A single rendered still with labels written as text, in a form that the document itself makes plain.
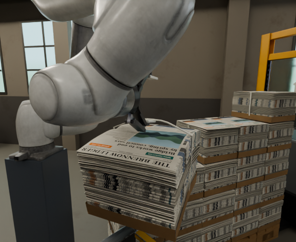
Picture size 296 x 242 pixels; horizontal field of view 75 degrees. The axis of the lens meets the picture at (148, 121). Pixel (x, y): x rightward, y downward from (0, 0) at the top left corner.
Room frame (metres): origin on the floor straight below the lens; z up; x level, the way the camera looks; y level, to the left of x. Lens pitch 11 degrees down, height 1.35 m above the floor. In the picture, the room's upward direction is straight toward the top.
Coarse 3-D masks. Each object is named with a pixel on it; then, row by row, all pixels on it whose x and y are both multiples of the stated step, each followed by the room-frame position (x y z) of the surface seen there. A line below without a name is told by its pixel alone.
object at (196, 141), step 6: (150, 126) 0.74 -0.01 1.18; (156, 126) 0.75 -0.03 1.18; (162, 126) 0.76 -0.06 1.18; (168, 126) 0.77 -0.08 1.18; (192, 132) 0.63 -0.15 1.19; (198, 132) 0.73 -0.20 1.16; (198, 138) 0.74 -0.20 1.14; (198, 144) 0.74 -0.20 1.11; (198, 150) 0.76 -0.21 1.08; (192, 156) 0.63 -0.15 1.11; (192, 162) 0.63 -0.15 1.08; (192, 168) 0.65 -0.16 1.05; (192, 174) 0.67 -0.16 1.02; (192, 180) 0.67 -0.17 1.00
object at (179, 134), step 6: (120, 126) 0.71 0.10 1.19; (126, 126) 0.71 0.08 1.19; (132, 132) 0.63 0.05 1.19; (138, 132) 0.63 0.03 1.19; (144, 132) 0.63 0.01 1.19; (150, 132) 0.63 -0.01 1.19; (156, 132) 0.63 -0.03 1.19; (162, 132) 0.63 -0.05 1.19; (168, 132) 0.63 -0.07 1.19; (174, 132) 0.63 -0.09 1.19; (180, 132) 0.63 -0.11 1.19; (186, 138) 0.56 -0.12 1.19; (192, 150) 0.60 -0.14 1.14; (186, 180) 0.57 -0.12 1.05; (186, 186) 0.57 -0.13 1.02
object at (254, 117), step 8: (232, 112) 1.73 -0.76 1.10; (256, 120) 1.51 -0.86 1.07; (264, 120) 1.45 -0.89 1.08; (272, 120) 1.41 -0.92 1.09; (280, 120) 1.44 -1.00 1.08; (288, 120) 1.48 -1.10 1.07; (288, 144) 1.49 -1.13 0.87; (264, 176) 1.40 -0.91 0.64; (272, 176) 1.43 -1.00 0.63; (272, 200) 1.45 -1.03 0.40; (272, 224) 1.47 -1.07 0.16
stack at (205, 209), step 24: (216, 168) 1.21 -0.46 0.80; (240, 168) 1.30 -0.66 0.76; (192, 192) 1.13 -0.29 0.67; (240, 192) 1.31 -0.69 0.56; (192, 216) 1.13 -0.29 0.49; (216, 216) 1.22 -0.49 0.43; (240, 216) 1.32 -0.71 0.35; (168, 240) 1.07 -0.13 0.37; (192, 240) 1.15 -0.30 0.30; (216, 240) 1.23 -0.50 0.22; (240, 240) 1.32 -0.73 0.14
